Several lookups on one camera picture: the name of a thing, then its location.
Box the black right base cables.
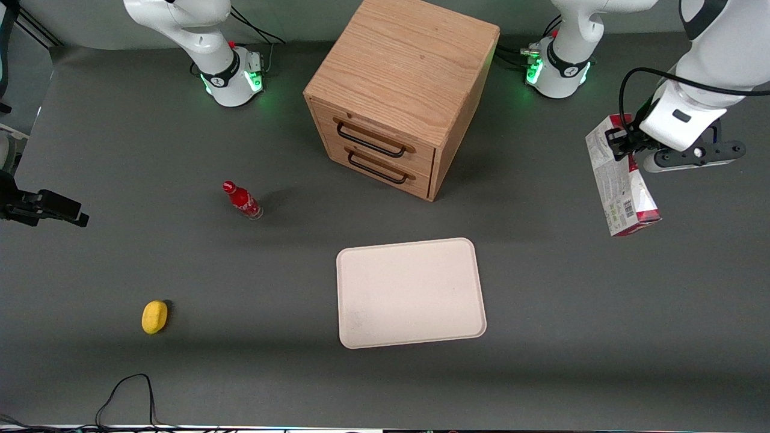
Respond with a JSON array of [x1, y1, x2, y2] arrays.
[[230, 5, 287, 80]]

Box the red cola bottle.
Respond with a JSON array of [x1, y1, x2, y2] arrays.
[[222, 180, 264, 221]]

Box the wooden drawer cabinet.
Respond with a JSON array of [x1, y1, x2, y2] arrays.
[[303, 0, 501, 202]]

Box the black drawer handle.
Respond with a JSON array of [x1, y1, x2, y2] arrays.
[[345, 148, 417, 185], [333, 117, 416, 159]]

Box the black frame bar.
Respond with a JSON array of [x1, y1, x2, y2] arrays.
[[14, 8, 64, 49]]

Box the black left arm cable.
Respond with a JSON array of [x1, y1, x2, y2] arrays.
[[619, 67, 770, 140]]

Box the black looped table cable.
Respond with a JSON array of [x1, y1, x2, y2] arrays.
[[95, 373, 176, 431]]

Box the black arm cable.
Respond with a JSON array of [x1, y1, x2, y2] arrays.
[[619, 67, 770, 140], [0, 0, 20, 115]]

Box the white rectangular tray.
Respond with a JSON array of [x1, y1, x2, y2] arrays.
[[335, 237, 488, 350]]

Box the black base cables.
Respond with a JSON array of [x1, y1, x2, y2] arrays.
[[496, 14, 564, 72], [230, 5, 287, 80]]

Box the yellow lemon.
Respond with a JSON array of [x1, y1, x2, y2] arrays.
[[141, 299, 169, 336]]

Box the red cookie box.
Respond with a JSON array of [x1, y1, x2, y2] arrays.
[[585, 112, 663, 238]]

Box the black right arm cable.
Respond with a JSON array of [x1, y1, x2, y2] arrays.
[[0, 0, 20, 115]]

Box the wooden drawer front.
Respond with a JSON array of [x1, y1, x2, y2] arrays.
[[311, 97, 437, 178], [324, 132, 433, 200]]

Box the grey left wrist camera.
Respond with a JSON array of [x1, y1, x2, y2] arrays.
[[642, 140, 747, 174]]

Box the black left base cables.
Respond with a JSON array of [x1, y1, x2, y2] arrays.
[[496, 14, 564, 72]]

